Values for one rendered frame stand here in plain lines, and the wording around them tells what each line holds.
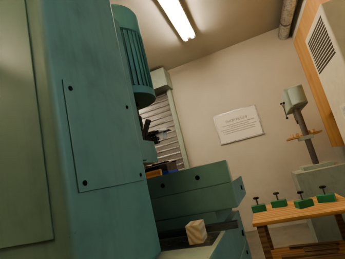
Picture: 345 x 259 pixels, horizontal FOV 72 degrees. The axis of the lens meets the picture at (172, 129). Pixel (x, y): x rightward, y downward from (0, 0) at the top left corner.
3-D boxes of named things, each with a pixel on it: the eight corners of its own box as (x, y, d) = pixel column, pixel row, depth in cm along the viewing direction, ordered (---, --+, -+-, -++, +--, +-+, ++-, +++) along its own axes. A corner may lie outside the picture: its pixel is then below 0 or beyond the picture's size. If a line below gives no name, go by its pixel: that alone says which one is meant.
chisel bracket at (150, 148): (159, 166, 75) (154, 141, 77) (136, 169, 62) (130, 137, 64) (139, 171, 78) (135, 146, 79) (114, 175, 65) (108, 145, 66)
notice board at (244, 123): (264, 133, 338) (254, 104, 347) (264, 133, 336) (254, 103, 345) (221, 145, 356) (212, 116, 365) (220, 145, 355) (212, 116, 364)
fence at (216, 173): (232, 181, 59) (226, 159, 60) (231, 182, 57) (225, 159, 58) (55, 219, 79) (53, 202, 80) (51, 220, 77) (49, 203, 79)
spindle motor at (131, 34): (165, 102, 81) (146, 23, 87) (138, 88, 65) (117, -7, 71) (122, 117, 87) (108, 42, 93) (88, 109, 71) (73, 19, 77)
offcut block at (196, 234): (194, 238, 53) (190, 221, 54) (207, 236, 52) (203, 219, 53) (189, 245, 49) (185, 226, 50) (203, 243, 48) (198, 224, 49)
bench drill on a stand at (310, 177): (358, 226, 254) (308, 90, 285) (387, 246, 196) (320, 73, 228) (309, 233, 269) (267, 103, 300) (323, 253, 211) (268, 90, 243)
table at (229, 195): (249, 189, 84) (245, 172, 85) (239, 207, 56) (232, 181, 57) (111, 217, 105) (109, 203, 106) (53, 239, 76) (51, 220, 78)
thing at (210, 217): (232, 209, 76) (229, 197, 77) (219, 228, 57) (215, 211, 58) (129, 227, 90) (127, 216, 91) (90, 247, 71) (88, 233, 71)
